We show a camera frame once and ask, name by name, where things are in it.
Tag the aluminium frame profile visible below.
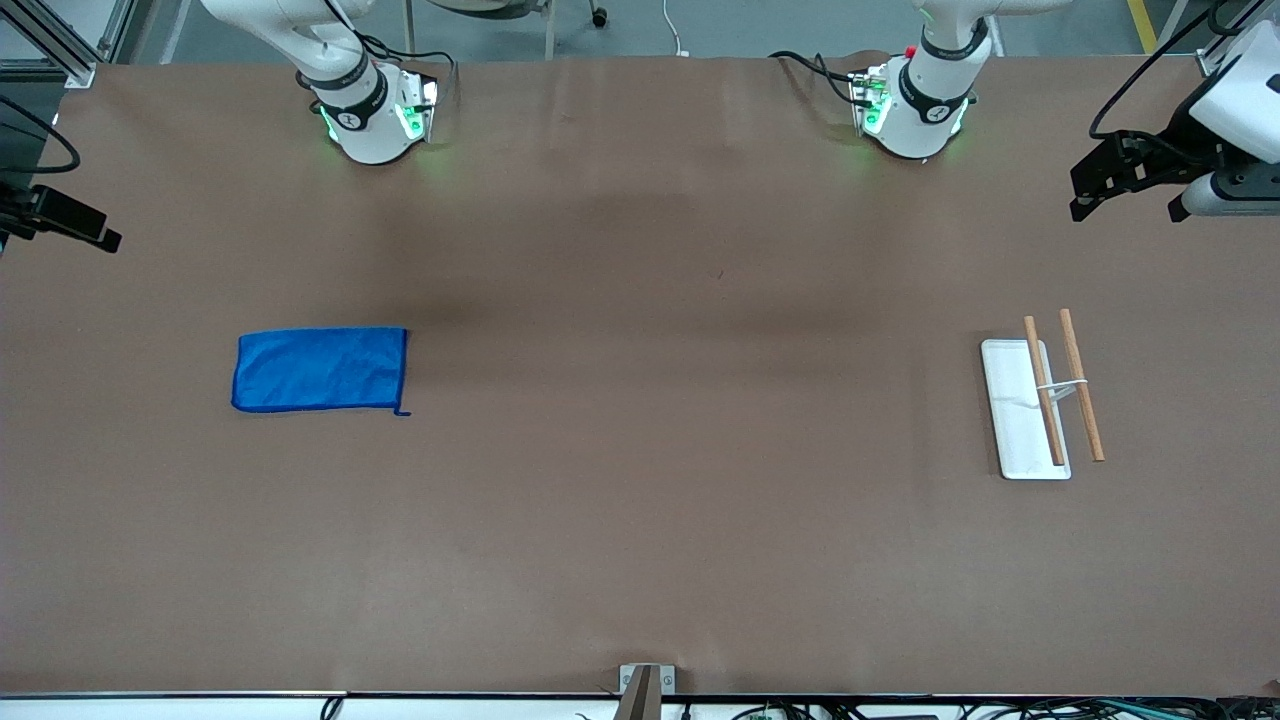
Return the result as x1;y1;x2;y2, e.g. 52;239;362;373
0;0;136;89
1195;0;1280;77

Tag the cable bundle under table edge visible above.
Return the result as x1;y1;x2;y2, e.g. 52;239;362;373
575;697;1280;720

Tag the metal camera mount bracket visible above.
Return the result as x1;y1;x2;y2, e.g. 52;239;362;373
618;664;677;720

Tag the black left arm base cable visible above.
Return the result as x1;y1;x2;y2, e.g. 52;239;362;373
768;50;873;107

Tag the blue microfibre towel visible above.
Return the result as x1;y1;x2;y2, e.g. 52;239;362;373
231;327;412;417

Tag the white towel rack base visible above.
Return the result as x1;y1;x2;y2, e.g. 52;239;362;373
980;338;1073;482

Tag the office chair base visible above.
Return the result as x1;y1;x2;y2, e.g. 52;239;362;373
404;0;610;61

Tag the wooden rack rod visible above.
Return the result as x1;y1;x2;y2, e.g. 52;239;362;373
1023;315;1067;468
1059;308;1106;463

